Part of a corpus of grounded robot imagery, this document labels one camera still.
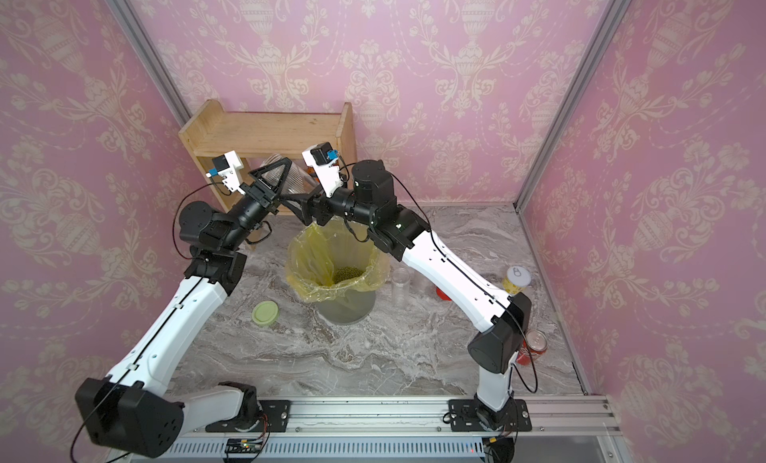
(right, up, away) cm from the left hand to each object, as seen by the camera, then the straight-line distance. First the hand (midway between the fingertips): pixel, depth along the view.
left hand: (296, 171), depth 59 cm
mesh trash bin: (+7, -32, +21) cm, 39 cm away
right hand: (0, -2, +2) cm, 3 cm away
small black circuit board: (-17, -64, +13) cm, 68 cm away
